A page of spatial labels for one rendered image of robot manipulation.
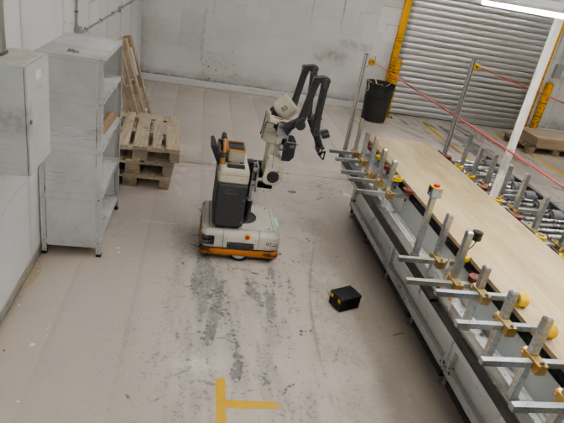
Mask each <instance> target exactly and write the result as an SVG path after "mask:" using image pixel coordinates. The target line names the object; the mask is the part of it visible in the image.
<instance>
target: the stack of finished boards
mask: <svg viewBox="0 0 564 423"><path fill-rule="evenodd" d="M520 138H522V139H523V140H524V141H526V142H528V143H529V144H532V145H534V146H535V147H537V148H544V149H558V150H564V132H560V131H553V130H547V129H540V128H528V127H524V128H523V130H522V133H521V135H520Z"/></svg>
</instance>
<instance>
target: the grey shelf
mask: <svg viewBox="0 0 564 423"><path fill-rule="evenodd" d="M69 48H70V49H74V50H79V53H71V52H66V51H67V50H68V49H69ZM120 50H121V51H120ZM34 51H39V52H45V53H46V54H48V64H49V95H50V153H49V154H48V156H47V157H46V158H45V159H44V161H43V162H42V163H41V165H40V166H39V199H40V221H41V243H42V250H41V253H47V252H48V249H47V246H46V242H47V244H49V245H60V246H72V247H83V248H95V245H96V257H99V258H100V257H101V256H102V253H101V249H102V237H103V233H104V231H105V229H106V227H107V224H108V223H109V221H110V218H111V215H112V212H113V210H117V209H118V182H119V160H120V159H119V157H120V131H121V106H122V79H123V40H120V39H109V38H104V37H98V36H92V35H87V34H76V33H71V32H67V33H65V34H62V35H61V36H60V37H58V38H56V39H54V40H52V41H50V42H49V43H47V44H45V45H43V46H41V47H39V48H38V49H36V50H34ZM120 53H121V54H120ZM120 55H121V56H120ZM120 58H121V59H120ZM120 63H121V64H120ZM120 68H121V69H120ZM119 84H120V85H119ZM119 89H120V90H119ZM119 98H120V99H119ZM118 109H119V110H118ZM100 110H101V111H100ZM103 110H105V111H106V114H105V116H106V115H107V114H108V113H109V112H113V113H114V114H115V115H116V111H117V116H116V119H115V120H114V121H113V123H112V125H111V126H110V127H109V129H108V130H107V131H106V132H105V134H104V135H103V118H104V117H105V116H104V117H103ZM99 118H100V119H99ZM99 121H100V122H99ZM99 129H100V130H99ZM116 129H117V131H116ZM99 132H100V133H99ZM99 134H100V135H99ZM99 140H100V141H99ZM115 140H116V157H115ZM99 155H100V156H99ZM96 162H97V167H96ZM114 171H115V189H114ZM44 184H45V191H44ZM116 192H117V193H116ZM116 204H117V205H116ZM97 250H98V251H97Z"/></svg>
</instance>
